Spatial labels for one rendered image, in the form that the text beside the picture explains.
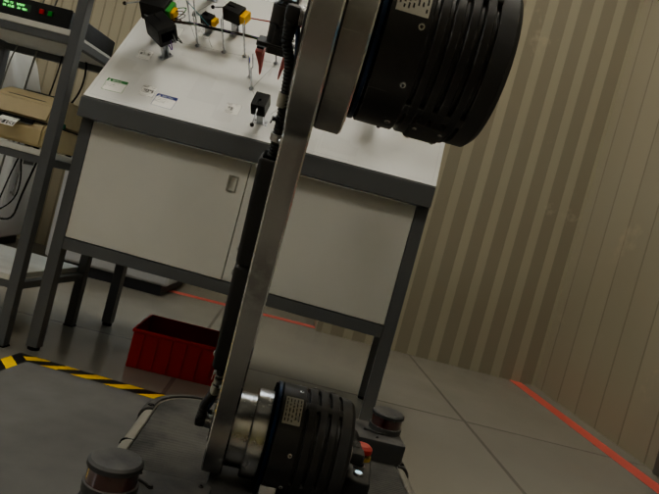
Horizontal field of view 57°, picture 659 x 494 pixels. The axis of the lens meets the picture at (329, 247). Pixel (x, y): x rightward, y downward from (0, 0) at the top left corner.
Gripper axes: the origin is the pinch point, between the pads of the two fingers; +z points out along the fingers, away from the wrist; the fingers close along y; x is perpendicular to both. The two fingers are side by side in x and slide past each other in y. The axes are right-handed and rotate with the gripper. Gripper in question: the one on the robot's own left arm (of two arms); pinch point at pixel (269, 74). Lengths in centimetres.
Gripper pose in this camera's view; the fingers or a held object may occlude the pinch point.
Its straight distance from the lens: 182.9
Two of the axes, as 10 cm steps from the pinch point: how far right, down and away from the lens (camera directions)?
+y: -9.6, -2.6, -0.8
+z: -2.6, 8.1, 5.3
